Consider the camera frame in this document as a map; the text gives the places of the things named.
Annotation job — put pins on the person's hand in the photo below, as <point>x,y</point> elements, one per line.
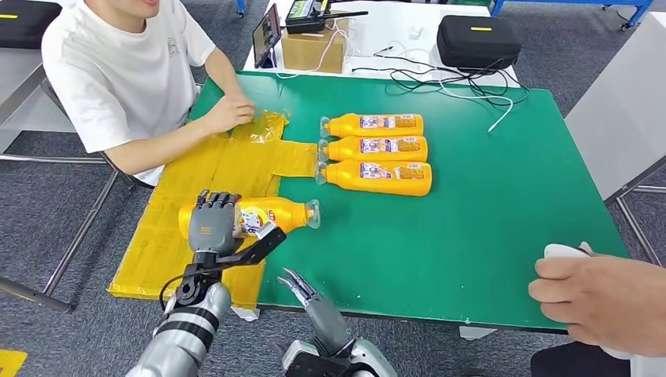
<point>603,302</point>

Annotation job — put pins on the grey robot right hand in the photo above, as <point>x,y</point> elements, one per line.
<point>325,317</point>

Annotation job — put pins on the person's right hand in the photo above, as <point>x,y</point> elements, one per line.
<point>229,113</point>

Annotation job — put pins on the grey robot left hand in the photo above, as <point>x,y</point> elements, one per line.
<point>210,229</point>

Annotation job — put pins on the white handheld controller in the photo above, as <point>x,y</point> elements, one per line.
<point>562,251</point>

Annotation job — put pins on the orange detergent bottle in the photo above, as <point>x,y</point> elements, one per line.
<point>374,153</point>
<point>283,210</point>
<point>374,131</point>
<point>377,182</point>

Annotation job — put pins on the person's left forearm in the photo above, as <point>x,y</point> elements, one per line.
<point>226,75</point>

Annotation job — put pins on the person's right forearm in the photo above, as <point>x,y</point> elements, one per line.
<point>156,148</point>

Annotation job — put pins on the yellow tape mat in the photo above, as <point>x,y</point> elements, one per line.
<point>218,172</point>

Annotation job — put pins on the person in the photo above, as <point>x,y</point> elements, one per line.
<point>572,361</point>
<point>119,78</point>

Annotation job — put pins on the grey metal table legs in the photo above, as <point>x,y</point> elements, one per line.
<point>631,231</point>

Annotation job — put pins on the white table foot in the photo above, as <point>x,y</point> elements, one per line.
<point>244,313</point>
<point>477,333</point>

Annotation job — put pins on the black tablet on stand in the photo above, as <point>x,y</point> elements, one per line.
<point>266,34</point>

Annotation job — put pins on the brown cardboard box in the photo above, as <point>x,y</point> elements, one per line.
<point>312,54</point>

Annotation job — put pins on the blue metal rack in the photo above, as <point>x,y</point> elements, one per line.
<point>240,6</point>

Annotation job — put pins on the black radio remote controller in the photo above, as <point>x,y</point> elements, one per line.
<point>307,18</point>

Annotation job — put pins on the white side table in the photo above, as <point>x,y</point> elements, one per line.
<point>614,104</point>

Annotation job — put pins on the small white adapter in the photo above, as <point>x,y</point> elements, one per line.
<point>414,32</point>

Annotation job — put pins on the black zip case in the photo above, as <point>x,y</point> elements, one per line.
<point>26,26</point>
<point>476,41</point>

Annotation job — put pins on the yellow floor tape patch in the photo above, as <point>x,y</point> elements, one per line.
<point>10,364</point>

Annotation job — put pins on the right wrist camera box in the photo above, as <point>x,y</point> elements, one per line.
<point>302,359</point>

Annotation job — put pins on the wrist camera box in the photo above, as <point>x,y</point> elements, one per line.
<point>260,247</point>
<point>302,359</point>

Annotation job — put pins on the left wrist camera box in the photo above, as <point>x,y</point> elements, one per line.
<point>260,247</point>

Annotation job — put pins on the grey metal frame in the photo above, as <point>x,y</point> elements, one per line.
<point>81,234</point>

